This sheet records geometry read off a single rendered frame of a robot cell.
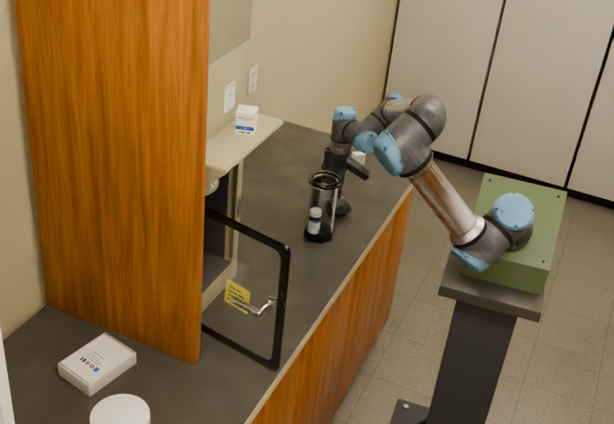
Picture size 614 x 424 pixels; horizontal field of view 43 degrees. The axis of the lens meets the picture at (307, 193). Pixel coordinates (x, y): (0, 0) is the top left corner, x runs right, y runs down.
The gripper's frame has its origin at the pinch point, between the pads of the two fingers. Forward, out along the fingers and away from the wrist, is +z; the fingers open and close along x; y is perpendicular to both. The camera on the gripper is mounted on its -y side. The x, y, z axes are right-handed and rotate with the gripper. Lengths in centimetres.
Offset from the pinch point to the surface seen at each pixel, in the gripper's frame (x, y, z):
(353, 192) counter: -15.4, -3.7, 5.0
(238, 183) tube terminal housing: 47, 27, -30
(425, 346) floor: -45, -46, 99
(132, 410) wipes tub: 117, 33, -10
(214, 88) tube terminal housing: 62, 31, -65
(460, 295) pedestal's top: 33, -43, 7
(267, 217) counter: 10.7, 23.5, 5.0
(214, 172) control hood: 78, 26, -51
